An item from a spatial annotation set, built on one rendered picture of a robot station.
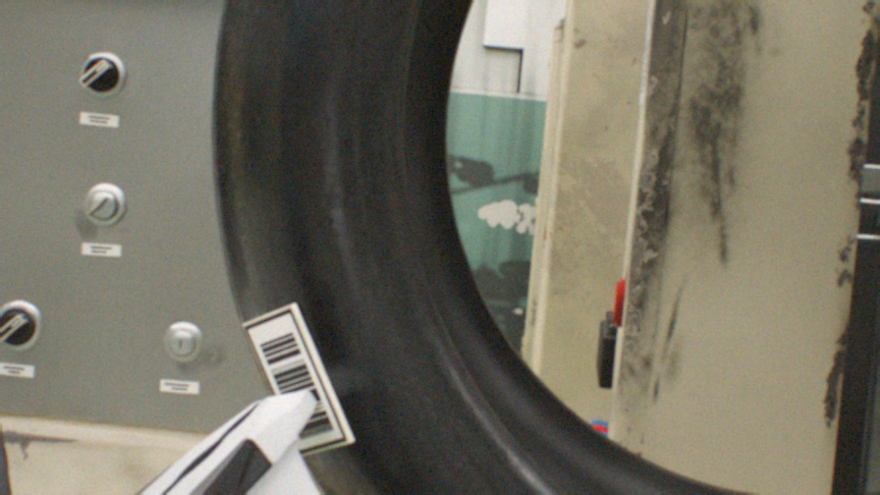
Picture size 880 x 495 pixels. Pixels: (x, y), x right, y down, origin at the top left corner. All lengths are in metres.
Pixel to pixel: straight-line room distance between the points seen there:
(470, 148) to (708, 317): 8.66
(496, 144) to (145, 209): 8.29
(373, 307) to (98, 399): 0.81
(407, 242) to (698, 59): 0.41
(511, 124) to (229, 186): 9.01
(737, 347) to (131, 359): 0.57
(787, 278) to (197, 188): 0.55
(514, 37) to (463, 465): 9.07
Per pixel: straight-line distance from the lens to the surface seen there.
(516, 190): 9.83
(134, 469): 1.52
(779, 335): 1.16
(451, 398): 0.78
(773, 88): 1.16
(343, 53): 0.78
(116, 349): 1.56
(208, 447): 0.79
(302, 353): 0.80
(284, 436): 0.77
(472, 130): 9.80
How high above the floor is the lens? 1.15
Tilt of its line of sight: 3 degrees down
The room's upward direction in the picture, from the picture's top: 5 degrees clockwise
